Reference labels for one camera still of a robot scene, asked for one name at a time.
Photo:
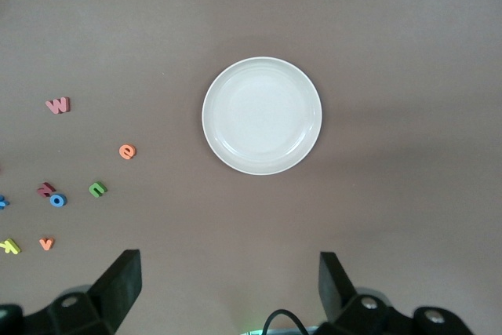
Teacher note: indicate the orange foam letter v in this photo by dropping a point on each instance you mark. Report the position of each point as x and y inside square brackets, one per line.
[46, 246]

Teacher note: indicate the beige round plate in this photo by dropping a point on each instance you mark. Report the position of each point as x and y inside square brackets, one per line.
[263, 115]

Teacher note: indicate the green foam letter u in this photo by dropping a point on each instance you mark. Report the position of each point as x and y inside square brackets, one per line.
[94, 192]

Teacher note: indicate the blue foam letter x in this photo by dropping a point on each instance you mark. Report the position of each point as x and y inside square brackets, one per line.
[3, 202]

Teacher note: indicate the red foam letter w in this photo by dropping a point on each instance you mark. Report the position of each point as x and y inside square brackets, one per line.
[58, 106]

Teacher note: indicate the yellow foam letter k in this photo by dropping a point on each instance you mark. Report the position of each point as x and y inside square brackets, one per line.
[11, 247]

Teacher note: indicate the orange foam letter e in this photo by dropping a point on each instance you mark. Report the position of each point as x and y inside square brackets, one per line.
[122, 152]

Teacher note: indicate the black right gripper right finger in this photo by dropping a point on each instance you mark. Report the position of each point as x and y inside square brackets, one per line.
[337, 288]

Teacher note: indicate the brown table cover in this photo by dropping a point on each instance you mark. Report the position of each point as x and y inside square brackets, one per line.
[353, 37]

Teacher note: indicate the blue foam letter o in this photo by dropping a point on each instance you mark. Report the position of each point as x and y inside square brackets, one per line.
[52, 200]

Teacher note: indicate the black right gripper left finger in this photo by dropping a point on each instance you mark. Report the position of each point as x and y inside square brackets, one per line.
[117, 284]

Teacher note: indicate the dark red foam letter k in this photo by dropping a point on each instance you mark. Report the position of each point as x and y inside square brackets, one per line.
[44, 190]

